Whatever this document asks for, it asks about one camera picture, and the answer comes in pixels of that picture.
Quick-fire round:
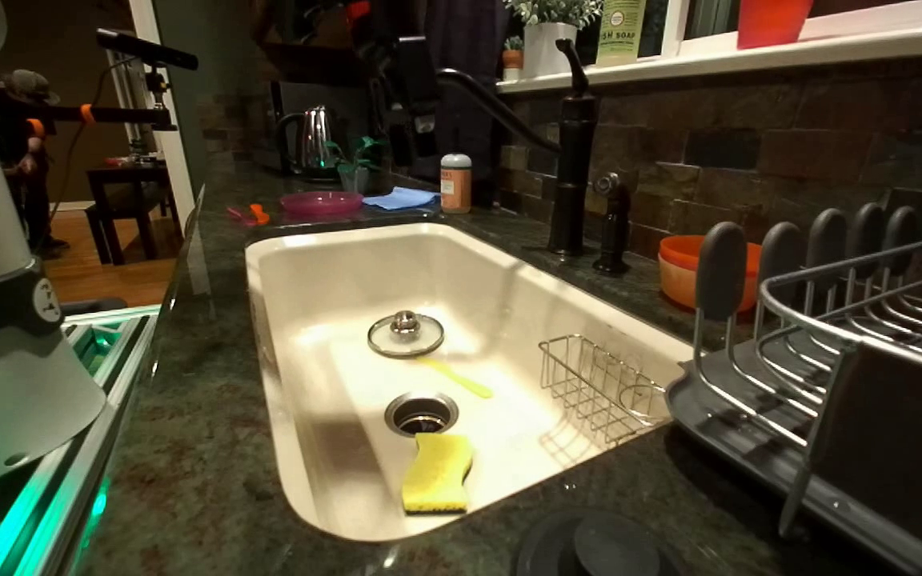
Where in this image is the dark wall outlet plate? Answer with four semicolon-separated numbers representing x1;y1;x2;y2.
683;126;763;173

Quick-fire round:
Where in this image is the green leafy plant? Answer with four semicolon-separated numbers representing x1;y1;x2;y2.
502;0;604;30

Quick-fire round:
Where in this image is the silver wire sponge holder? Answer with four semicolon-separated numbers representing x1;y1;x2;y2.
535;332;674;463

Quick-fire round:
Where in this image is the blue dish cloth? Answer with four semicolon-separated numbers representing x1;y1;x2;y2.
360;181;443;215

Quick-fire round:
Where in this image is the glass pot lid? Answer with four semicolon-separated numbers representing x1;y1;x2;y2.
364;306;447;362

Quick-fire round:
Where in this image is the grey wire dish rack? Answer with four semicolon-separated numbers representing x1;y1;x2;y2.
667;201;922;576

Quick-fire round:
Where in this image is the orange plastic cup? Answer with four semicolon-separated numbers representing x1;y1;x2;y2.
737;0;817;50

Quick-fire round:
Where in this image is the black stand with orange clamps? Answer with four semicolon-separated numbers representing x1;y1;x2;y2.
0;64;96;258

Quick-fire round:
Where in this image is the white kitchen sink basin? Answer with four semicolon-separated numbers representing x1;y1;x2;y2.
242;220;696;544

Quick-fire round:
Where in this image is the dark bronze side sprayer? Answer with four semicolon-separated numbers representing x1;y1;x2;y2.
592;168;634;277

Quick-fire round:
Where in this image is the steel electric kettle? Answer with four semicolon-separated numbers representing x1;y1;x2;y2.
279;102;340;179

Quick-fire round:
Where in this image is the black round lid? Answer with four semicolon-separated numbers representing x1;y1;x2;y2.
513;508;690;576

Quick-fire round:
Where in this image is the white window sill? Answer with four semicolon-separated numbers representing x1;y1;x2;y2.
497;15;922;97

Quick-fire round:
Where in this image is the orange bowl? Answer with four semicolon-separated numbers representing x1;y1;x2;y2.
653;233;764;318

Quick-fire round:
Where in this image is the yellow sponge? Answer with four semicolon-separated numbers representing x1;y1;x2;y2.
400;430;477;518

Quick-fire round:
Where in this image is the yellow plastic utensil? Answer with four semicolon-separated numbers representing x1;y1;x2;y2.
417;354;497;404

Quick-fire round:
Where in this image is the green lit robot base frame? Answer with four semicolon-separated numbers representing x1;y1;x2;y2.
0;302;166;576

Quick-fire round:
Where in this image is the dark bronze faucet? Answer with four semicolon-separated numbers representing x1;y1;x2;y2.
435;34;602;258

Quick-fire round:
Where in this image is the orange label soap bottle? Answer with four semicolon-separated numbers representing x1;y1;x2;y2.
435;149;477;216

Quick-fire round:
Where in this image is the dark wooden stool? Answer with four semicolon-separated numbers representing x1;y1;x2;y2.
83;158;182;268

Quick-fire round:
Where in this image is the black camera tripod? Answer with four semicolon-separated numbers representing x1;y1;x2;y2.
93;26;203;162

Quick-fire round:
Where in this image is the white plant pot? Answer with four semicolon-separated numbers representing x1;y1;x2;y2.
522;19;583;79

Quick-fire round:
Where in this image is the small orange utensil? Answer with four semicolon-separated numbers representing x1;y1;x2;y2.
227;201;273;230

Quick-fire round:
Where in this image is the metal sink drain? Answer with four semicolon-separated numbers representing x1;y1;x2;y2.
381;390;462;438

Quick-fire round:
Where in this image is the pink bowl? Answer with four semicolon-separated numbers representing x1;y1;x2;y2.
274;189;364;228

